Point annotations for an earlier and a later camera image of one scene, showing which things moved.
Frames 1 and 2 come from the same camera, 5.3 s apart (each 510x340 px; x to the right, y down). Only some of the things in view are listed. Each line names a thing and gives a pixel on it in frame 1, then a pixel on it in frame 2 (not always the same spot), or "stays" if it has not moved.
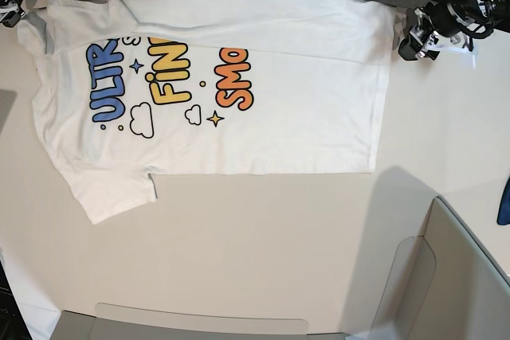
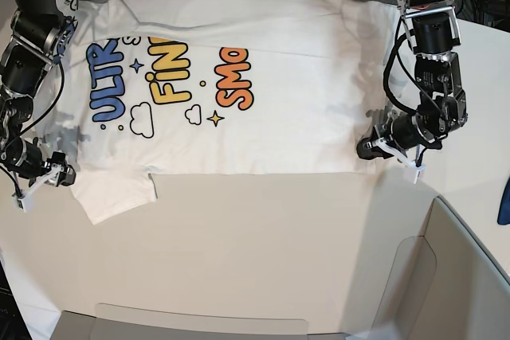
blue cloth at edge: [504, 212] stays
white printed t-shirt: [133, 83] stays
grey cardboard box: [444, 286] stays
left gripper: [10, 9] -> [25, 158]
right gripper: [439, 18] -> [406, 130]
